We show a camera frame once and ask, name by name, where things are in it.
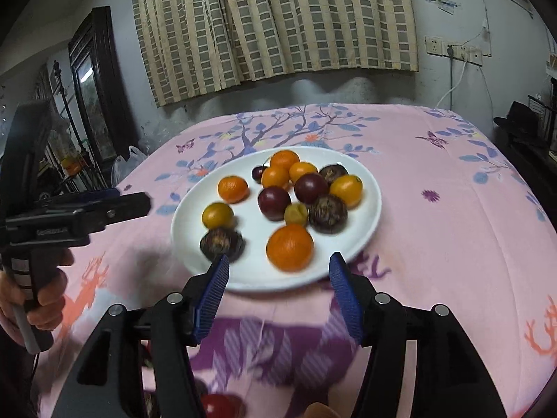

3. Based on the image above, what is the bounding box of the clear plastic bag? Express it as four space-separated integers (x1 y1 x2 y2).
110 145 147 187

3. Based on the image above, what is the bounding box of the yellow kumquat on plate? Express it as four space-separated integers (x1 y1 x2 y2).
201 202 235 230

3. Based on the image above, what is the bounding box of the dark chestnut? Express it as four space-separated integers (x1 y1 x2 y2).
319 163 348 185

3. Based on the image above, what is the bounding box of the dark mangosteen back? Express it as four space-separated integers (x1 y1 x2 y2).
199 227 244 262

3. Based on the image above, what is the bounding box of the orange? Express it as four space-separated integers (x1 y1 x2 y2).
329 175 363 209
289 161 317 184
260 166 290 190

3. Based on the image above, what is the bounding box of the left hand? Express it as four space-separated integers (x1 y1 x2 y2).
0 268 68 346

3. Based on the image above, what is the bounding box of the dark framed mirror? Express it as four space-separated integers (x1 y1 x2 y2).
68 6 138 168

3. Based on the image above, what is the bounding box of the dark red plum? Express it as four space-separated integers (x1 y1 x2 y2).
295 173 329 206

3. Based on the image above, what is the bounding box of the dark mangosteen front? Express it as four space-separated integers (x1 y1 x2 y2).
308 194 347 234

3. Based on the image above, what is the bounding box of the red cherry tomato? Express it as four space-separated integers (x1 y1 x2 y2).
201 394 244 418

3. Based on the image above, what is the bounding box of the small yellow-green longan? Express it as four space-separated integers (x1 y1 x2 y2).
284 202 309 227

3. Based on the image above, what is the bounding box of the dark red cherry with stem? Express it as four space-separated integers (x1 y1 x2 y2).
251 165 267 184

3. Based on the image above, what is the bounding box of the large mandarin on plate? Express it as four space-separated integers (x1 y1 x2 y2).
265 224 314 273

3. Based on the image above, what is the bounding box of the dark purple plum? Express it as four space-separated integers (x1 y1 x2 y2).
258 186 292 221

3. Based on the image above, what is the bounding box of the checkered beige curtain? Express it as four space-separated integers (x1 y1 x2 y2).
131 0 418 107

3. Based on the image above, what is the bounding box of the white oval plate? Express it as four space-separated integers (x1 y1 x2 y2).
171 146 382 293

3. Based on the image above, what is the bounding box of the white power strip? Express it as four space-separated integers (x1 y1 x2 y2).
425 37 483 66

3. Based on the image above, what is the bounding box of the dark mangosteen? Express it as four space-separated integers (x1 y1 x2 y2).
308 194 347 234
199 227 244 262

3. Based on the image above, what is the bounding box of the mandarin on plate left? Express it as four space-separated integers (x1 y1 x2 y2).
217 176 249 204

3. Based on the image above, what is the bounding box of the mandarin on plate back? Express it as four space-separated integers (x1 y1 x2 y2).
270 150 300 171

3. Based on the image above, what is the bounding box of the pink deer tablecloth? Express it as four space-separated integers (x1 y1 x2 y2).
32 103 557 418

